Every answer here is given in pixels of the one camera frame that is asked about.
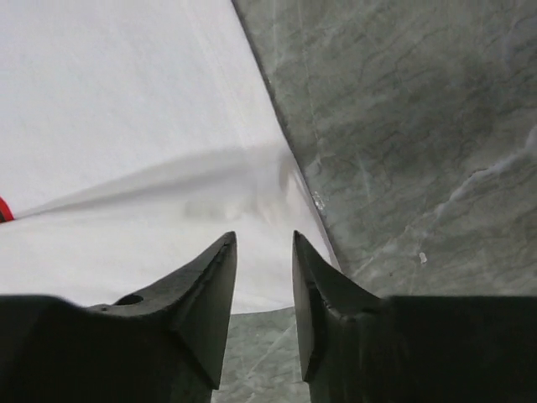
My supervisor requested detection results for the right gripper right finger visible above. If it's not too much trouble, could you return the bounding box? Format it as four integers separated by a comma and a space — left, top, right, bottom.
293, 233, 536, 403

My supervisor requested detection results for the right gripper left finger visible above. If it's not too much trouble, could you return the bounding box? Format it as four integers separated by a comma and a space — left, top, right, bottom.
1, 232, 237, 402

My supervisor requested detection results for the white Coca-Cola t-shirt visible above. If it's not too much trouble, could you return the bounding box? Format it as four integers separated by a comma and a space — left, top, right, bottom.
1, 1, 335, 313

